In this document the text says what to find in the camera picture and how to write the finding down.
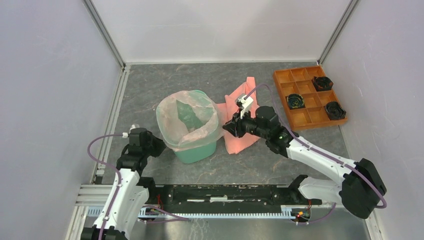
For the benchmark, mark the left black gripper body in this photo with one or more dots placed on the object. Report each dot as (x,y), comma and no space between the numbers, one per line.
(154,147)

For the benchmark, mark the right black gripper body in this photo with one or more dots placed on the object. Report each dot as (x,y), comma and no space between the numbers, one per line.
(246,125)

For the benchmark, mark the green plastic trash bin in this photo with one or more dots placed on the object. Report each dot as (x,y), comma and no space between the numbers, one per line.
(195,154)

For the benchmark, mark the translucent pink plastic trash bag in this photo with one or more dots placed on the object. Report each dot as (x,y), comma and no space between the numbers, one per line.
(170,127)

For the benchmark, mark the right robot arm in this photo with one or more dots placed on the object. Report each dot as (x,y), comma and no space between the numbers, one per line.
(357,185)

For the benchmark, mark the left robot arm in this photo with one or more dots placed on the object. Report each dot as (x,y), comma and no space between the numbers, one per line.
(130,191)

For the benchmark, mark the salmon pink cloth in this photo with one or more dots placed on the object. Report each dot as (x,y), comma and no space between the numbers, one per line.
(233,144)

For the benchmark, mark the black green bag roll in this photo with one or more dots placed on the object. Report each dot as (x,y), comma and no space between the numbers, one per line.
(295,101)

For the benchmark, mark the orange compartment tray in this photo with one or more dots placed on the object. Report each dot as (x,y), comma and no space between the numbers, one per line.
(299,81)

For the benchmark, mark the black bag roll top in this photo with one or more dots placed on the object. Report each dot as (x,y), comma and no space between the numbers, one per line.
(322,83)

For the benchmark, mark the black bag roll right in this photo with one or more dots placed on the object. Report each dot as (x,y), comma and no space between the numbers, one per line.
(334,111)

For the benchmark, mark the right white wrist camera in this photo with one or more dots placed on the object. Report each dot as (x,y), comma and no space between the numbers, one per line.
(244,104)

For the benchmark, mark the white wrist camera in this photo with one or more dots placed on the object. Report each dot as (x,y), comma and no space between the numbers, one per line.
(131,129)
(244,104)

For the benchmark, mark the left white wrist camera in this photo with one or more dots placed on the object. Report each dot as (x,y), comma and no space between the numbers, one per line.
(131,129)

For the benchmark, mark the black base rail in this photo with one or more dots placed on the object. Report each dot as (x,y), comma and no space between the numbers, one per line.
(230,201)

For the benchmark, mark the left corner aluminium post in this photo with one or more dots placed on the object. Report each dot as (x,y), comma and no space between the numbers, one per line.
(104,32)

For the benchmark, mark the corner aluminium post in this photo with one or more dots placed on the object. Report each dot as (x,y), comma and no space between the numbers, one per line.
(104,32)
(352,5)

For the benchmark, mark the right corner aluminium post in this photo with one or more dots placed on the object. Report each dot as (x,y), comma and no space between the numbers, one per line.
(352,5)

